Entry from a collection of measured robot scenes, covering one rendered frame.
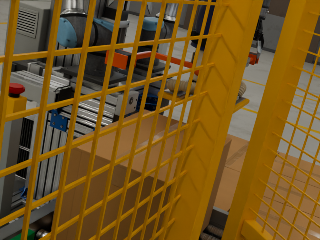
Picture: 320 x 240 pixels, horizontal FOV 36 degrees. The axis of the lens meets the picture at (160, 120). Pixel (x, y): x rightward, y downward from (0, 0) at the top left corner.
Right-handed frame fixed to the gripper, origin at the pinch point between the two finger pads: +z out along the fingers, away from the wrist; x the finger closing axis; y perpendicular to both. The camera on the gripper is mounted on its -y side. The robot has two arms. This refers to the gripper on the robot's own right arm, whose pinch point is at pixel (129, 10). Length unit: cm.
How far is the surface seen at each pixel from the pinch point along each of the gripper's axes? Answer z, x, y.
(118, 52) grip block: 15.1, 1.4, -0.7
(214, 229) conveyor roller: 82, -52, -1
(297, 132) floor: 136, -260, 341
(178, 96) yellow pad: 28.6, -25.1, 2.7
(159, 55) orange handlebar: 17.3, -17.2, 18.8
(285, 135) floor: 136, -236, 322
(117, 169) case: 44, -1, -38
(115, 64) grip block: 19.0, 1.7, -3.4
